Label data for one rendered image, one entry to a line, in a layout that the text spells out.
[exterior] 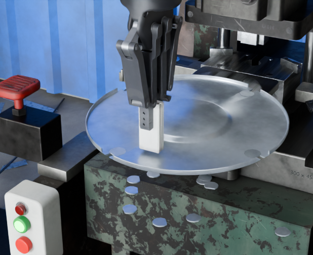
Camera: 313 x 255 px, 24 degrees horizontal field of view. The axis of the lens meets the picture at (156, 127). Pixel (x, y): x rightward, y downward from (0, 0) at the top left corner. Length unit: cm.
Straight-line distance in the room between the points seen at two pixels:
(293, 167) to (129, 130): 27
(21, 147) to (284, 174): 44
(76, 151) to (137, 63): 43
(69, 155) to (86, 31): 159
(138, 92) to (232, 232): 34
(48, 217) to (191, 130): 31
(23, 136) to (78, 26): 165
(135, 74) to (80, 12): 198
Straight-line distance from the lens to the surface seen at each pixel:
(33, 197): 119
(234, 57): 130
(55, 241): 124
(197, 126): 103
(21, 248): 123
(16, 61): 312
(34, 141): 125
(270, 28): 117
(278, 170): 117
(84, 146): 129
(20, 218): 120
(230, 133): 103
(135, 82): 90
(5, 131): 128
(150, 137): 96
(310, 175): 115
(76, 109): 295
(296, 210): 113
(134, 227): 124
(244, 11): 113
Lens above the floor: 125
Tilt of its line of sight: 27 degrees down
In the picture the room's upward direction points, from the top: straight up
